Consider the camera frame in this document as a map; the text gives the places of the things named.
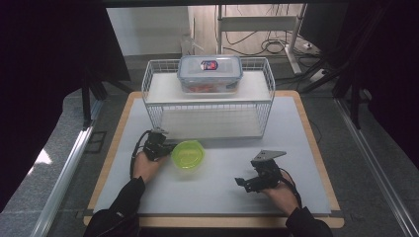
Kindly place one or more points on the black metal stand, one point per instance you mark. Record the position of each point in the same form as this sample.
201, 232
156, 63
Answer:
87, 98

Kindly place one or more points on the clear lidded food container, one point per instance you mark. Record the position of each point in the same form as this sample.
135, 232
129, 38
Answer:
197, 72

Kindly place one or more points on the person's left hand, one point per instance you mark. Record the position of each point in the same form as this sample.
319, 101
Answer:
145, 168

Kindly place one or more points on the white metal desk frame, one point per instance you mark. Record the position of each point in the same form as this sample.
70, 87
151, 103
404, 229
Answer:
253, 23

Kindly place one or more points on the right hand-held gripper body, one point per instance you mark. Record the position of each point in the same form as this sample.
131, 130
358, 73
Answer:
267, 169

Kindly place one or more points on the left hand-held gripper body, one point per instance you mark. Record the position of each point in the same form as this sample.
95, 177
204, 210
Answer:
154, 144

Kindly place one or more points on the grey table mat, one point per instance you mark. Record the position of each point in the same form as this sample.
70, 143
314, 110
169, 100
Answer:
224, 184

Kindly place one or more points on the person's right hand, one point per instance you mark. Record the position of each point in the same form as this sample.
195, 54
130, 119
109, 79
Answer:
283, 197

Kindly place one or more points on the black curtain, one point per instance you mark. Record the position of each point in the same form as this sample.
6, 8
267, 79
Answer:
388, 72
42, 82

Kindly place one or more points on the aluminium rail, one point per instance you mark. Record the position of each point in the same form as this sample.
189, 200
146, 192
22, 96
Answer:
62, 181
378, 171

